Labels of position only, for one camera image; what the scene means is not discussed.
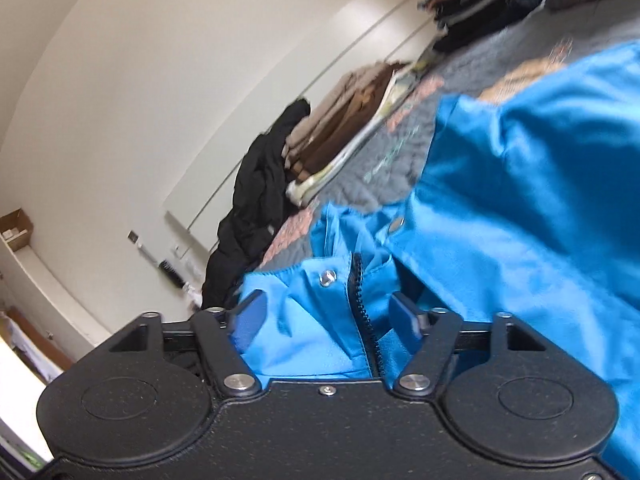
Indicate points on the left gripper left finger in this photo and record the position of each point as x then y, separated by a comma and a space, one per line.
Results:
222, 337

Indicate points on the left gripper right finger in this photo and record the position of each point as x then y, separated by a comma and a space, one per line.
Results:
430, 337

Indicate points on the blue zip-up jacket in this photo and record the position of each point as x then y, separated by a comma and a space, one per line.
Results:
529, 207

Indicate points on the brown folded clothes stack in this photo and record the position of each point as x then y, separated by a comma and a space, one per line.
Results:
315, 145

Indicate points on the black hairbrush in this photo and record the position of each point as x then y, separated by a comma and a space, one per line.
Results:
169, 272

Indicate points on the black coat on bed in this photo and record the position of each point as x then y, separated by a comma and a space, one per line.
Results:
259, 208

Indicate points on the grey patchwork quilt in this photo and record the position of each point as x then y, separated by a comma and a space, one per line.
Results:
385, 169

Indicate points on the cardboard box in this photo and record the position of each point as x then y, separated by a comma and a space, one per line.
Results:
16, 229

